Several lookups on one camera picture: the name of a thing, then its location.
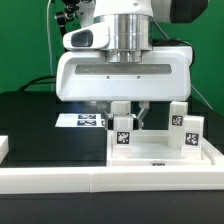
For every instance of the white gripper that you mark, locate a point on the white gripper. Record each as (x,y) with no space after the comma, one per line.
(162,75)

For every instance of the white square table top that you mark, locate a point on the white square table top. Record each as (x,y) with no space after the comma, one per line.
(150,148)

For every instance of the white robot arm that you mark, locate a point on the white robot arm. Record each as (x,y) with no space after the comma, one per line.
(113,58)

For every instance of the white U-shaped obstacle fence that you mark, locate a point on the white U-shaped obstacle fence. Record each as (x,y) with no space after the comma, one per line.
(109,179)

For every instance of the white marker base plate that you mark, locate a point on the white marker base plate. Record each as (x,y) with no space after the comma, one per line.
(77,120)

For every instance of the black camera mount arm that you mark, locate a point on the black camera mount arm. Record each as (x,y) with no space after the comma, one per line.
(67,15)

